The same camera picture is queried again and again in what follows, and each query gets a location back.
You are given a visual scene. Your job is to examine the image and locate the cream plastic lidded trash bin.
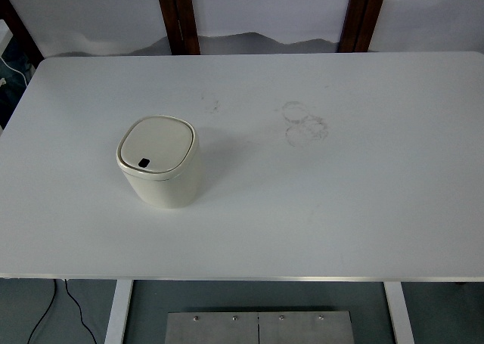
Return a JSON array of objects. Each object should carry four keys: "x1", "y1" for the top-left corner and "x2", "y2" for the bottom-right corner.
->
[{"x1": 115, "y1": 115, "x2": 202, "y2": 210}]

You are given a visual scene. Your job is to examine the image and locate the mountain painting screen panel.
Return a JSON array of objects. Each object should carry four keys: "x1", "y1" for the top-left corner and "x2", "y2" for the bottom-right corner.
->
[
  {"x1": 191, "y1": 0, "x2": 355, "y2": 55},
  {"x1": 371, "y1": 0, "x2": 484, "y2": 54},
  {"x1": 6, "y1": 0, "x2": 172, "y2": 58}
]

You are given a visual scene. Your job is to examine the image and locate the grey metal plate with screws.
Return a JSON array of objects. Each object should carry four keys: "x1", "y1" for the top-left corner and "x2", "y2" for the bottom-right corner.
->
[
  {"x1": 257, "y1": 310, "x2": 355, "y2": 344},
  {"x1": 163, "y1": 312, "x2": 259, "y2": 344}
]

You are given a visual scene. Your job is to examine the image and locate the white table leg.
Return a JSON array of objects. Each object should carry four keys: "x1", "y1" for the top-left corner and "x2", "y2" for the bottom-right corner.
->
[
  {"x1": 383, "y1": 282, "x2": 416, "y2": 344},
  {"x1": 104, "y1": 280, "x2": 135, "y2": 344}
]

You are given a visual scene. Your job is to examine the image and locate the brown wooden screen frame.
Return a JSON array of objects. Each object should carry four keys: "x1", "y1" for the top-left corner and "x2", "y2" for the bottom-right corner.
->
[
  {"x1": 337, "y1": 0, "x2": 391, "y2": 54},
  {"x1": 154, "y1": 0, "x2": 201, "y2": 55}
]

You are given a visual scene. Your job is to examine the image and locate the thin black cable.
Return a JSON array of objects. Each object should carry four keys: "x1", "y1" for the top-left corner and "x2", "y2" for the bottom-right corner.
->
[
  {"x1": 64, "y1": 279, "x2": 98, "y2": 344},
  {"x1": 26, "y1": 279, "x2": 60, "y2": 344}
]

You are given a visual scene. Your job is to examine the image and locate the thin white cable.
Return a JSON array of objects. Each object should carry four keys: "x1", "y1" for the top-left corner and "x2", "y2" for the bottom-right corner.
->
[{"x1": 0, "y1": 54, "x2": 30, "y2": 85}]

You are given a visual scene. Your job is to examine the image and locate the dark wooden screen post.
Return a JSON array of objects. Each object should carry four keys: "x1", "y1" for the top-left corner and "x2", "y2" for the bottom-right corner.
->
[{"x1": 0, "y1": 0, "x2": 45, "y2": 67}]

